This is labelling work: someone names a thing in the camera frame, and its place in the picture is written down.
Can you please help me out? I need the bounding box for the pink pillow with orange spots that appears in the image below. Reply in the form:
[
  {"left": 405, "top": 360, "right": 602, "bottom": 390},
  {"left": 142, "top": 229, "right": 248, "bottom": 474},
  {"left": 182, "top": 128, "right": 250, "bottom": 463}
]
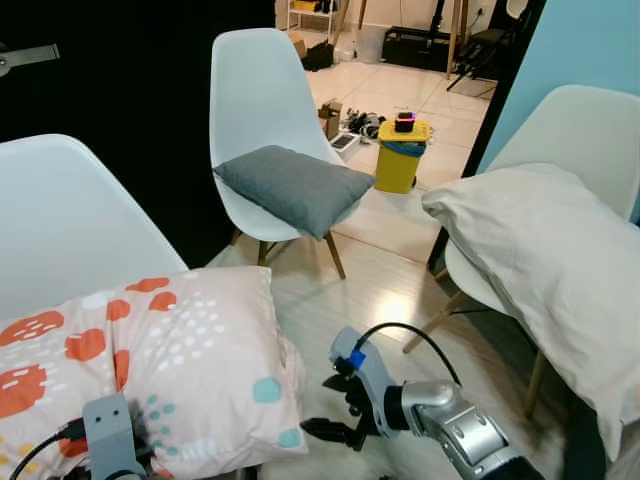
[{"left": 0, "top": 265, "right": 309, "bottom": 480}]

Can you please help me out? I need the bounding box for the white chair under patterned pillow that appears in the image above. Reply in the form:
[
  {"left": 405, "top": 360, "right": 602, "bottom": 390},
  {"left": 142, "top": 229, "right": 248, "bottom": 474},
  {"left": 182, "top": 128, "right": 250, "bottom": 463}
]
[{"left": 0, "top": 134, "right": 191, "bottom": 321}]

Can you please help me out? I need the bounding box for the beige plain pillow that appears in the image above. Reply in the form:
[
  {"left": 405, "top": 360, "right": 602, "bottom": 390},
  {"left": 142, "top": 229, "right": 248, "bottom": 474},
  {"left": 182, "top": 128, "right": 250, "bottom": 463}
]
[{"left": 422, "top": 163, "right": 640, "bottom": 461}]

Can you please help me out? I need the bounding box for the white chair with wooden legs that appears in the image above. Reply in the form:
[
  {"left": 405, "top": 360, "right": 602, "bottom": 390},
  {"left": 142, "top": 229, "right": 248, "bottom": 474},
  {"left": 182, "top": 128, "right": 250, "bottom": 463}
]
[{"left": 209, "top": 28, "right": 376, "bottom": 281}]

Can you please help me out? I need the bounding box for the white chair under beige pillow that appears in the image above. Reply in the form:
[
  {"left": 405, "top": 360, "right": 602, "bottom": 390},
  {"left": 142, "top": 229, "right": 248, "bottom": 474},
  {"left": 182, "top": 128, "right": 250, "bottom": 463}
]
[{"left": 403, "top": 85, "right": 640, "bottom": 421}]

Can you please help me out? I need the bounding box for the grey square cushion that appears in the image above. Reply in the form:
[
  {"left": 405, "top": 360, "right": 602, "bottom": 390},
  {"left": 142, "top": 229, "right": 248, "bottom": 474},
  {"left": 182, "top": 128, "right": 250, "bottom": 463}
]
[{"left": 213, "top": 145, "right": 376, "bottom": 241}]

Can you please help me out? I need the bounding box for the yellow waste bin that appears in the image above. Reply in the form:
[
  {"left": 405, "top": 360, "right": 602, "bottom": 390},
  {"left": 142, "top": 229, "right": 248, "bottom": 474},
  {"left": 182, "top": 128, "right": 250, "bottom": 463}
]
[{"left": 375, "top": 119, "right": 433, "bottom": 194}]

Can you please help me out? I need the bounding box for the white box with phone print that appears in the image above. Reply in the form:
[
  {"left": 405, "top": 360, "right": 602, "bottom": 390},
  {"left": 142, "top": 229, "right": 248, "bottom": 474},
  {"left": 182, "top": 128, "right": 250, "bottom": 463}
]
[{"left": 330, "top": 133, "right": 362, "bottom": 154}]

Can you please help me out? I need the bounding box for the black equipment pile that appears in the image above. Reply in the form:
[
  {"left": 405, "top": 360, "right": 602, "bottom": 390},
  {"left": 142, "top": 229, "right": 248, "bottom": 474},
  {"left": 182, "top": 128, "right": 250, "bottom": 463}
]
[{"left": 343, "top": 108, "right": 389, "bottom": 140}]

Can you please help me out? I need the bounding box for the open cardboard box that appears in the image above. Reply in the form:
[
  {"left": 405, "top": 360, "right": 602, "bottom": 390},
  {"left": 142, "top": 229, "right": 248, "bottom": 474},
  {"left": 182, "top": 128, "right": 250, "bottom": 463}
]
[{"left": 321, "top": 99, "right": 344, "bottom": 129}]

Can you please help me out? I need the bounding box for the black floor bag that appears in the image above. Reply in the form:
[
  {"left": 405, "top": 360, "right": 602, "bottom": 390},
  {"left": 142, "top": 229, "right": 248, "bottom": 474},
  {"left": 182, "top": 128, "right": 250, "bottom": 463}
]
[{"left": 302, "top": 42, "right": 337, "bottom": 72}]

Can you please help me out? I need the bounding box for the white bucket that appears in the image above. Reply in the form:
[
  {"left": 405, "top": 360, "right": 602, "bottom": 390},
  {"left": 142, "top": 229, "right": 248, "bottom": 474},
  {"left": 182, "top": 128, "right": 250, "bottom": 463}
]
[{"left": 355, "top": 25, "right": 387, "bottom": 64}]

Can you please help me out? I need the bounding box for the black hard case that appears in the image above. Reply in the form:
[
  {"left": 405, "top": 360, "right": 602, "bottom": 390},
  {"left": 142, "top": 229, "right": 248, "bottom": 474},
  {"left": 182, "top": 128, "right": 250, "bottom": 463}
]
[{"left": 382, "top": 27, "right": 453, "bottom": 73}]

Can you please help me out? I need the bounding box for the black cloth backdrop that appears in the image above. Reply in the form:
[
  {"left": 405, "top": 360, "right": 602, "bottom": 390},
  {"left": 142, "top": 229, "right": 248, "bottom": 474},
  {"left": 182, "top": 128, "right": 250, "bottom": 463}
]
[{"left": 0, "top": 0, "right": 276, "bottom": 268}]

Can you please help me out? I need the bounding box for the black tripod stand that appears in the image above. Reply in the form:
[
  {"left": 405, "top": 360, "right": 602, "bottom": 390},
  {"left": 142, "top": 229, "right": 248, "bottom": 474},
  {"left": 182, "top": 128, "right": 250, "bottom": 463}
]
[{"left": 448, "top": 28, "right": 513, "bottom": 93}]

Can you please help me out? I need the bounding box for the wooden stand leg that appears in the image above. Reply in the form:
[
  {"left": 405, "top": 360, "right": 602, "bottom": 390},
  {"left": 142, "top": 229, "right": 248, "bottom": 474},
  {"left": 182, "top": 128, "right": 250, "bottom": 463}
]
[{"left": 445, "top": 0, "right": 471, "bottom": 79}]

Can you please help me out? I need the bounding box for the white shelf rack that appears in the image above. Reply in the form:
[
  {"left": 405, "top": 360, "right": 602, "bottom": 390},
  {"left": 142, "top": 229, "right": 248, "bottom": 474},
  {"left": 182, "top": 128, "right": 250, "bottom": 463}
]
[{"left": 287, "top": 0, "right": 341, "bottom": 43}]

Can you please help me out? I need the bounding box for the light blue partition panel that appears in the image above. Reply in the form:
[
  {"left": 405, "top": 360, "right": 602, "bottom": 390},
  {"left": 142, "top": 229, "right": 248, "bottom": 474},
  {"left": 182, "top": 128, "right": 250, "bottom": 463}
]
[{"left": 430, "top": 0, "right": 640, "bottom": 271}]

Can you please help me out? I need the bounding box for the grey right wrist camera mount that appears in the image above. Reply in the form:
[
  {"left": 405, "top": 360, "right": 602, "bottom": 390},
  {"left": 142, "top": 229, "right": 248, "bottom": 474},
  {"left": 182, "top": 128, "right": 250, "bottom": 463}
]
[{"left": 335, "top": 327, "right": 399, "bottom": 426}]

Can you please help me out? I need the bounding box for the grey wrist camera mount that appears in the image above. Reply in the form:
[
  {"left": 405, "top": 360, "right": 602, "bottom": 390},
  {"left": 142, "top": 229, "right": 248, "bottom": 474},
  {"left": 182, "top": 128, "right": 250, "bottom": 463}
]
[
  {"left": 82, "top": 393, "right": 137, "bottom": 476},
  {"left": 335, "top": 327, "right": 399, "bottom": 426}
]

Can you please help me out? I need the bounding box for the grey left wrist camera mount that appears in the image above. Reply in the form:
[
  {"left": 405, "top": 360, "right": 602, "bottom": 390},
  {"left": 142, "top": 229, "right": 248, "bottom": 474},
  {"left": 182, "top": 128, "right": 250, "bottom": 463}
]
[{"left": 82, "top": 393, "right": 137, "bottom": 476}]

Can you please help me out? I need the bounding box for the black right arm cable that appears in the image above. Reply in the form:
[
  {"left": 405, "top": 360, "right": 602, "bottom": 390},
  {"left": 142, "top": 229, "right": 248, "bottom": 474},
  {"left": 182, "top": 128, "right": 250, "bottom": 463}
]
[{"left": 352, "top": 322, "right": 463, "bottom": 389}]

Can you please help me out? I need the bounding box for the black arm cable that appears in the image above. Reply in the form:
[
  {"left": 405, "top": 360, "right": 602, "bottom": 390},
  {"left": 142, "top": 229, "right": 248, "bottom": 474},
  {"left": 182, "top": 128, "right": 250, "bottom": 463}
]
[
  {"left": 8, "top": 425, "right": 89, "bottom": 480},
  {"left": 352, "top": 322, "right": 463, "bottom": 389}
]

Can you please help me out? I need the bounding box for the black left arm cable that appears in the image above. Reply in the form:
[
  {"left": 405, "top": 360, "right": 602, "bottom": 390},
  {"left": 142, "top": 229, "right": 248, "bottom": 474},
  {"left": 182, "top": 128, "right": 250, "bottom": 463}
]
[{"left": 8, "top": 425, "right": 89, "bottom": 480}]

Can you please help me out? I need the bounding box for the silver door handle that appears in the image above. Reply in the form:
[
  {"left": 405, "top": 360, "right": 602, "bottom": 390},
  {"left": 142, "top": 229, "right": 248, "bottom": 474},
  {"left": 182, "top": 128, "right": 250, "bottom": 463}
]
[{"left": 0, "top": 43, "right": 61, "bottom": 77}]

